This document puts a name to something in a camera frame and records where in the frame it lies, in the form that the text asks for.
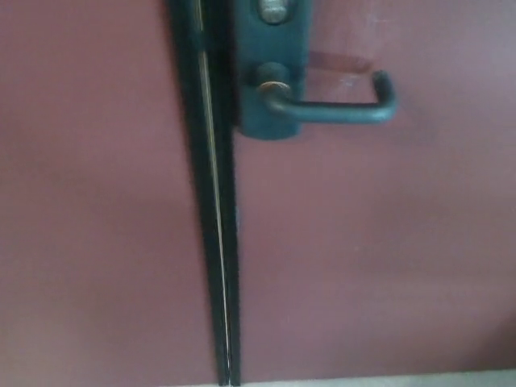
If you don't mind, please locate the black lever door handle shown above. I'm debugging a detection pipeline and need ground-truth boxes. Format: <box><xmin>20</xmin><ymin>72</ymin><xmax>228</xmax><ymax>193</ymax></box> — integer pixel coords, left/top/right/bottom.
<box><xmin>254</xmin><ymin>61</ymin><xmax>400</xmax><ymax>126</ymax></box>

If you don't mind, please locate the maroon door leaf with lock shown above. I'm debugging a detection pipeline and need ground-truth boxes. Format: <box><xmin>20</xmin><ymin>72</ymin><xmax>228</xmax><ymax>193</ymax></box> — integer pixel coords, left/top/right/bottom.
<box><xmin>225</xmin><ymin>0</ymin><xmax>516</xmax><ymax>383</ymax></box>

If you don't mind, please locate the black door lock plate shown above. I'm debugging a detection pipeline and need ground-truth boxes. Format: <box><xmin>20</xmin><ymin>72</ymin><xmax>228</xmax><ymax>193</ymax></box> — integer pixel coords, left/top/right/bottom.
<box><xmin>235</xmin><ymin>0</ymin><xmax>312</xmax><ymax>140</ymax></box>

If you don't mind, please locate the plain maroon door leaf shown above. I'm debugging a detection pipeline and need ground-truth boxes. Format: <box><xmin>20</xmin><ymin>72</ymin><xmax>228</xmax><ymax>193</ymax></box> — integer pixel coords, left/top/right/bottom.
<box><xmin>0</xmin><ymin>0</ymin><xmax>222</xmax><ymax>387</ymax></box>

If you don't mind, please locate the silver key cylinder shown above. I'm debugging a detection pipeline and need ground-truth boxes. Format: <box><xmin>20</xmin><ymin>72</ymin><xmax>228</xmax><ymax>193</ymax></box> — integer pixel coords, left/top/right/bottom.
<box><xmin>257</xmin><ymin>0</ymin><xmax>289</xmax><ymax>25</ymax></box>

